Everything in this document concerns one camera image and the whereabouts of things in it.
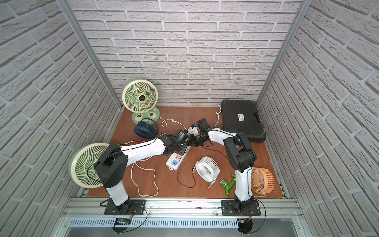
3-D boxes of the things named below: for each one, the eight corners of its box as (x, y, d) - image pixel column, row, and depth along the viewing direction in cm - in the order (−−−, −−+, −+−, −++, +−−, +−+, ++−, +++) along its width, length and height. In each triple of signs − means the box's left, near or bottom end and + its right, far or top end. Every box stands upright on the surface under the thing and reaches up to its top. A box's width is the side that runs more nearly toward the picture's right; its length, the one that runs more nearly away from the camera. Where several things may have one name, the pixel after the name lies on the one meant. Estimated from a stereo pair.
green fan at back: (135, 126, 109) (118, 92, 84) (140, 112, 119) (126, 78, 93) (158, 126, 110) (148, 92, 84) (161, 112, 119) (153, 78, 93)
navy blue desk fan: (135, 135, 101) (131, 127, 95) (144, 124, 108) (141, 116, 101) (151, 141, 98) (148, 134, 92) (160, 129, 105) (158, 122, 98)
